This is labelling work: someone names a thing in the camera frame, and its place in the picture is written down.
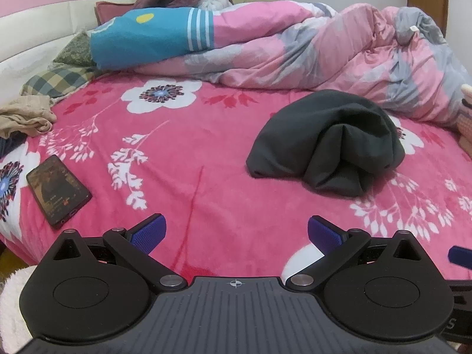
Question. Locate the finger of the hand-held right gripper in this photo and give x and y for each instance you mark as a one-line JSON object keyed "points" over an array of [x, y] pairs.
{"points": [[461, 256]]}

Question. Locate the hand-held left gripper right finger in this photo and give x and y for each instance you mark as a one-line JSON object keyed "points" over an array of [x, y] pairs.
{"points": [[324, 234]]}

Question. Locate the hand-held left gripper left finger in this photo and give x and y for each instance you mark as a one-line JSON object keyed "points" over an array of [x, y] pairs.
{"points": [[151, 233]]}

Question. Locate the dark grey garment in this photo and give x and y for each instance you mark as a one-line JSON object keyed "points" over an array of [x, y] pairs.
{"points": [[313, 136]]}

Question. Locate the stack of folded clothes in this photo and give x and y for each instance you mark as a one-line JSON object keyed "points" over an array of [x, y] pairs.
{"points": [[465, 118]]}

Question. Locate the pink floral blanket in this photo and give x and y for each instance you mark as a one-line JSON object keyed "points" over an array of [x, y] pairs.
{"points": [[206, 155]]}

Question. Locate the black smartphone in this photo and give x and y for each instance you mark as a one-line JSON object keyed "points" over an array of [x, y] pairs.
{"points": [[55, 188]]}

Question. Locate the white fluffy garment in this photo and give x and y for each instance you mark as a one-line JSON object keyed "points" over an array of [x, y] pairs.
{"points": [[11, 302]]}

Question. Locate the beige crumpled cloth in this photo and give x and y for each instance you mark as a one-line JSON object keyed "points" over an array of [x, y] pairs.
{"points": [[25, 116]]}

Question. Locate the plaid pillow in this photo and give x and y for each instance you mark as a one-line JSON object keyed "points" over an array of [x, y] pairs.
{"points": [[55, 79]]}

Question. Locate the pink grey blue quilt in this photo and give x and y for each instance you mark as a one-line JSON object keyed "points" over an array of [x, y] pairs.
{"points": [[295, 44]]}

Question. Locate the green patterned pillow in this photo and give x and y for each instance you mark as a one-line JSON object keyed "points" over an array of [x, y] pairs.
{"points": [[75, 49]]}

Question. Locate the maroon pillow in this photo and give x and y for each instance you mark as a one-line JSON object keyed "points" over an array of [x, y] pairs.
{"points": [[110, 11]]}

